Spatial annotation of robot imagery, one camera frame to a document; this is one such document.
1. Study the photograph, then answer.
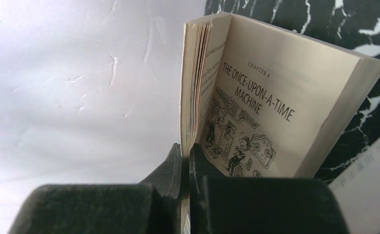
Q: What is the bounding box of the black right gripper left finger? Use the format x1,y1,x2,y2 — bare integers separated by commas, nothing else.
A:
9,144,182,234

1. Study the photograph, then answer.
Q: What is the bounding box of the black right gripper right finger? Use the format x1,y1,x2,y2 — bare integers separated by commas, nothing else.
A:
190,145,349,234

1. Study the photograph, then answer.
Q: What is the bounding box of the orange book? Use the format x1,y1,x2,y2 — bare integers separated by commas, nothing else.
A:
179,11,380,234

